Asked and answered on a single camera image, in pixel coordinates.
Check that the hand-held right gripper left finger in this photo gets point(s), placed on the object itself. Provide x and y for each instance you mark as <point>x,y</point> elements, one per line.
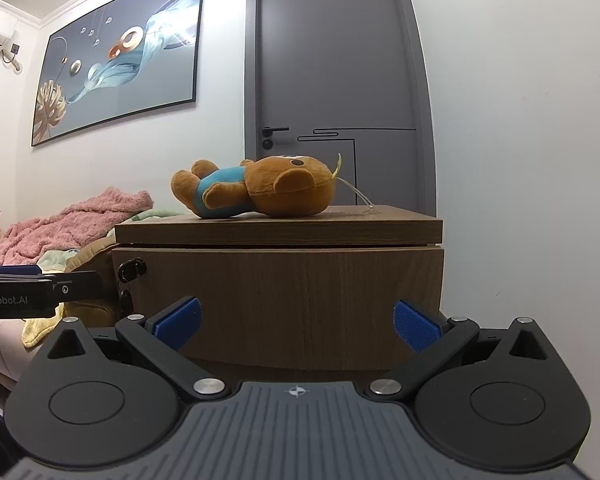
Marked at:
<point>177,322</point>

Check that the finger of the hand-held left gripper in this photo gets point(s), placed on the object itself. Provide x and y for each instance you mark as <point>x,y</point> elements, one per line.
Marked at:
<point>15,272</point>
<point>80,287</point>

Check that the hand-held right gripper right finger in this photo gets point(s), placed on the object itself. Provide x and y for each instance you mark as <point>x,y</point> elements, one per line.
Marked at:
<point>415,325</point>

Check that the wooden drawer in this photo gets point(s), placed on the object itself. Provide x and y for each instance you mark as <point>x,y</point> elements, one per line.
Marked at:
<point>290,300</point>

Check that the brown teddy bear blue shirt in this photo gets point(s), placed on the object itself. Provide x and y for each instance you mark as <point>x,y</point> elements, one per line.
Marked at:
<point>270,185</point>

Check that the yellow blanket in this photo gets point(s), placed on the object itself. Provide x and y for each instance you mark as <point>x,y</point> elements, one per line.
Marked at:
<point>40,327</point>

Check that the pink bed mattress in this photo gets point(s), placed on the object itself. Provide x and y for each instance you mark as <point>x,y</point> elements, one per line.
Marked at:
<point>2,355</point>

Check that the pink fluffy blanket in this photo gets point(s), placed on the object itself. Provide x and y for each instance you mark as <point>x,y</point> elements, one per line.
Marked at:
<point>70,225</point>

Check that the wooden nightstand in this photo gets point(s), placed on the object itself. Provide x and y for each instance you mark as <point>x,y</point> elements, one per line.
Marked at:
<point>280,230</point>

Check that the grey door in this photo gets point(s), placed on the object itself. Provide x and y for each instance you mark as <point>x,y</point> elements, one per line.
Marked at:
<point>335,70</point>

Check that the framed wall painting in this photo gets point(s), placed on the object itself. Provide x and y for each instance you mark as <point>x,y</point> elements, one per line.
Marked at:
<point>125,55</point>

